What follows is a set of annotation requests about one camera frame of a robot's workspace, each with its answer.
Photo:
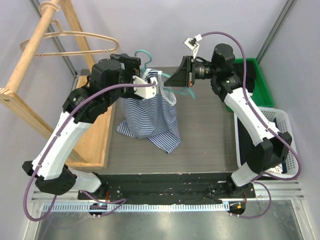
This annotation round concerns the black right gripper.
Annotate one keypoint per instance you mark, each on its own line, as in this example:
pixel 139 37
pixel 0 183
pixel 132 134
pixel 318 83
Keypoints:
pixel 188 71

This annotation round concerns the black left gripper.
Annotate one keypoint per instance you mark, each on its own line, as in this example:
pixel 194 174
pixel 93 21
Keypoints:
pixel 132 66

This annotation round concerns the blue white striped tank top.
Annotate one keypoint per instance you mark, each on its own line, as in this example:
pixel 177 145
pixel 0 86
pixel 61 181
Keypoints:
pixel 154 119

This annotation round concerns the green plastic tray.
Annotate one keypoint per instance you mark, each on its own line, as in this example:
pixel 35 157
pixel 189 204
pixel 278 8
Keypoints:
pixel 261 95

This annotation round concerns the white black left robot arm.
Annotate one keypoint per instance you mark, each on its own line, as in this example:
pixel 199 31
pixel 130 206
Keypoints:
pixel 104 86

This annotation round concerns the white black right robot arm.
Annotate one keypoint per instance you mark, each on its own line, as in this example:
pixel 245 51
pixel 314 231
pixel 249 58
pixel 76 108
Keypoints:
pixel 270 146

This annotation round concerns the wooden hanger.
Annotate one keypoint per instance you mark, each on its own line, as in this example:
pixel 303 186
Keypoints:
pixel 76 31

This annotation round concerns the black garment in tray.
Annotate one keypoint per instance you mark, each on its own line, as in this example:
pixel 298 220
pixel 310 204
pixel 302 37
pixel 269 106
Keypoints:
pixel 250 75

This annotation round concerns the wooden tray base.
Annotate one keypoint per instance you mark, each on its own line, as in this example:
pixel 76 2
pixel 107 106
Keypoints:
pixel 93 146

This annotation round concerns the white perforated laundry basket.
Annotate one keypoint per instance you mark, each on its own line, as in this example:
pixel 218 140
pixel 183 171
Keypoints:
pixel 243 142

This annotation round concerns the wooden clothes rack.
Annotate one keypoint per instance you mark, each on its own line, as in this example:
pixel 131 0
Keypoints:
pixel 46 85

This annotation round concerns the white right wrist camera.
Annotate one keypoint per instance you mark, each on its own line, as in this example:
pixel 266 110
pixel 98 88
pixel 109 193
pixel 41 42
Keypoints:
pixel 193 44

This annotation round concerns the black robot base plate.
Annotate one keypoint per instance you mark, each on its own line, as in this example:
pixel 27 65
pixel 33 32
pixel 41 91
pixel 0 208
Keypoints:
pixel 171 188

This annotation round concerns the white slotted cable duct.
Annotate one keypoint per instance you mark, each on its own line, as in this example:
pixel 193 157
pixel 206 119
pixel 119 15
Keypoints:
pixel 94 207

